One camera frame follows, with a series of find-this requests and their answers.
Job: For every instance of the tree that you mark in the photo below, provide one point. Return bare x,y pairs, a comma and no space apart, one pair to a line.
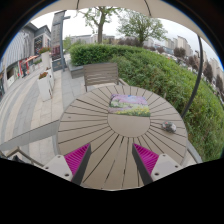
97,16
140,26

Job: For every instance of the round slatted wooden table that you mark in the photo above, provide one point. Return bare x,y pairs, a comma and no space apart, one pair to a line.
111,164

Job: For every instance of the brown slatted patio chair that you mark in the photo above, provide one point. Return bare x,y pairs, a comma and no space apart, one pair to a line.
101,73

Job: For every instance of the dark patterned computer mouse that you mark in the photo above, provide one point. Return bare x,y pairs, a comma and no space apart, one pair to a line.
169,126

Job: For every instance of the floral printed mouse pad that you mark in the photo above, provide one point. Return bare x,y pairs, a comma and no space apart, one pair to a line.
128,105

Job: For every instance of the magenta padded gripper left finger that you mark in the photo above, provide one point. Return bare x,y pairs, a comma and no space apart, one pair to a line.
72,166

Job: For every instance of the trimmed green hedge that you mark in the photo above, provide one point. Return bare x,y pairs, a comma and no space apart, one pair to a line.
202,110

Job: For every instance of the far white flower planter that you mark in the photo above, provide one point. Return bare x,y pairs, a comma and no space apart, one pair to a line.
45,56

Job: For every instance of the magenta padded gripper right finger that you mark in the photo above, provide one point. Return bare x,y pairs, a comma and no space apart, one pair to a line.
152,166

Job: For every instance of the right tree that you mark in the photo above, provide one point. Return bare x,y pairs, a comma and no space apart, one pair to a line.
140,26

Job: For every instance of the left tree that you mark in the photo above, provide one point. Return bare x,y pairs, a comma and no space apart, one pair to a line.
97,16

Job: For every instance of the tall grey sign pillar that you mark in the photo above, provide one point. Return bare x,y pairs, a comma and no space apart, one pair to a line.
58,61

